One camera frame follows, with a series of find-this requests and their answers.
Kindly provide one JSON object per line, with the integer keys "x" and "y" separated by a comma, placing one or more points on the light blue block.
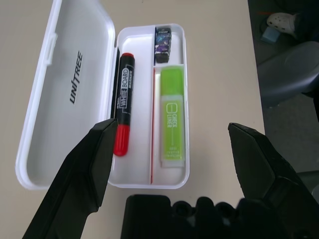
{"x": 270, "y": 36}

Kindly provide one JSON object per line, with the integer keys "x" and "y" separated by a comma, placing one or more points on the white perforated shoe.
{"x": 281, "y": 22}

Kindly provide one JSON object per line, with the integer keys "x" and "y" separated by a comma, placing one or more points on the red whiteboard marker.
{"x": 124, "y": 99}

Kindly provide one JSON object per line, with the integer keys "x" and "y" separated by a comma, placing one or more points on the green eraser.
{"x": 172, "y": 119}

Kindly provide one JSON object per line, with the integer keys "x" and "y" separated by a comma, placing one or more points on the white plastic pencil case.
{"x": 62, "y": 112}

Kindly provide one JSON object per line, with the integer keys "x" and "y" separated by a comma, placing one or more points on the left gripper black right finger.
{"x": 256, "y": 159}

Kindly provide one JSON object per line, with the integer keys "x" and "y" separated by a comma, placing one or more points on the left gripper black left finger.
{"x": 79, "y": 179}

